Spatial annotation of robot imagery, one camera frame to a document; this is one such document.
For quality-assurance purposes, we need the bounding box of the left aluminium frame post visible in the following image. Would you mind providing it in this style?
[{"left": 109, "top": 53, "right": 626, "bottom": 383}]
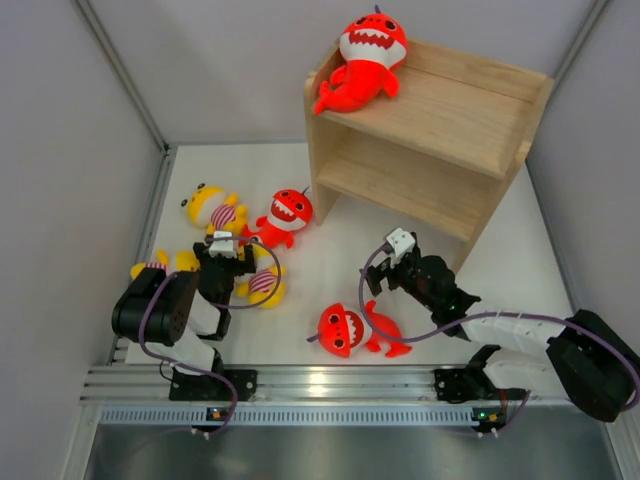
[{"left": 74, "top": 0, "right": 174, "bottom": 361}]

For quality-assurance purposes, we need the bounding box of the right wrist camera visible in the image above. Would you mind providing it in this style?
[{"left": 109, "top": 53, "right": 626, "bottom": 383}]
[{"left": 384, "top": 227, "right": 416, "bottom": 266}]

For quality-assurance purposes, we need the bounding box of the red shark plush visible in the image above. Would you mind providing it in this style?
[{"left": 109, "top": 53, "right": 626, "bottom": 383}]
[
  {"left": 241, "top": 189, "right": 314, "bottom": 249},
  {"left": 307, "top": 303, "right": 413, "bottom": 359},
  {"left": 314, "top": 6, "right": 409, "bottom": 115}
]

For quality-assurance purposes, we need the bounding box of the red shark plush on shelf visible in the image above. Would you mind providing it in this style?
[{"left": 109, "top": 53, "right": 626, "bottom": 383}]
[{"left": 314, "top": 6, "right": 409, "bottom": 115}]

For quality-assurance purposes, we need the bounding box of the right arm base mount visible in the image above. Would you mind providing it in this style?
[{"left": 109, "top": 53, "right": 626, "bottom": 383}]
[{"left": 433, "top": 368, "right": 501, "bottom": 404}]

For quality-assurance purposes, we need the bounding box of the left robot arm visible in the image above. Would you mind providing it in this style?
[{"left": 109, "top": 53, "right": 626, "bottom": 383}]
[{"left": 111, "top": 241, "right": 256, "bottom": 400}]

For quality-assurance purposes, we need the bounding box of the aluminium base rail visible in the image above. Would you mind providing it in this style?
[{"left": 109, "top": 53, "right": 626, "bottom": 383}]
[{"left": 79, "top": 363, "right": 576, "bottom": 404}]

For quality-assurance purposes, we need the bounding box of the red shark plush front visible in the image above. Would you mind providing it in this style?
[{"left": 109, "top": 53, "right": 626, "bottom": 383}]
[{"left": 307, "top": 303, "right": 413, "bottom": 359}]

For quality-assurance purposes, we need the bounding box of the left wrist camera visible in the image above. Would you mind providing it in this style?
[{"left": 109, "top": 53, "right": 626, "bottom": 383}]
[{"left": 206, "top": 230, "right": 237, "bottom": 259}]

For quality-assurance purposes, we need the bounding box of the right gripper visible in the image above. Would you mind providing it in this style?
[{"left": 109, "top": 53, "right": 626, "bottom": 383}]
[{"left": 361, "top": 249, "right": 439, "bottom": 311}]

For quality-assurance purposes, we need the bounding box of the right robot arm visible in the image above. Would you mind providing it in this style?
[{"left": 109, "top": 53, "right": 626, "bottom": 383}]
[{"left": 358, "top": 239, "right": 639, "bottom": 423}]

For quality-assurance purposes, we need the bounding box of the right aluminium frame post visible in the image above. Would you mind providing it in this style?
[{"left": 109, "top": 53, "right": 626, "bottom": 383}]
[{"left": 524, "top": 0, "right": 614, "bottom": 171}]

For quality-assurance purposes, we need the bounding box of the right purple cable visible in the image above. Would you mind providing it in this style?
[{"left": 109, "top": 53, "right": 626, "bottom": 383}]
[{"left": 358, "top": 242, "right": 640, "bottom": 436}]

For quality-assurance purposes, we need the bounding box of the wooden two-tier shelf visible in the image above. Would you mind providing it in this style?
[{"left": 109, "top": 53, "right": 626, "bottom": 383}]
[{"left": 304, "top": 40, "right": 553, "bottom": 270}]

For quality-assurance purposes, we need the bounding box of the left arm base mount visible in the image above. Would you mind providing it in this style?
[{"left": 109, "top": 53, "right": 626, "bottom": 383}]
[{"left": 169, "top": 369, "right": 258, "bottom": 402}]

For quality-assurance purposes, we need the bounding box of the aluminium frame post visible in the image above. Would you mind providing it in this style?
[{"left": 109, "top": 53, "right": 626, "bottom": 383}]
[
  {"left": 524, "top": 0, "right": 614, "bottom": 171},
  {"left": 74, "top": 0, "right": 174, "bottom": 361}
]

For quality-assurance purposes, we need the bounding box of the white slotted cable duct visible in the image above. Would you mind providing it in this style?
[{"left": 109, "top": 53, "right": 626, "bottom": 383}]
[{"left": 100, "top": 405, "right": 483, "bottom": 427}]

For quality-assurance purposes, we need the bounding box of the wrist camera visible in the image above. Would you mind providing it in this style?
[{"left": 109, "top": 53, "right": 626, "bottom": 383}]
[
  {"left": 384, "top": 227, "right": 416, "bottom": 266},
  {"left": 206, "top": 230, "right": 237, "bottom": 259}
]

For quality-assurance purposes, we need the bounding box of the yellow frog plush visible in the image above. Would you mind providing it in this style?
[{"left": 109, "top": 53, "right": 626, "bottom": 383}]
[
  {"left": 235, "top": 244, "right": 287, "bottom": 309},
  {"left": 130, "top": 250, "right": 200, "bottom": 280},
  {"left": 180, "top": 183, "right": 248, "bottom": 236}
]

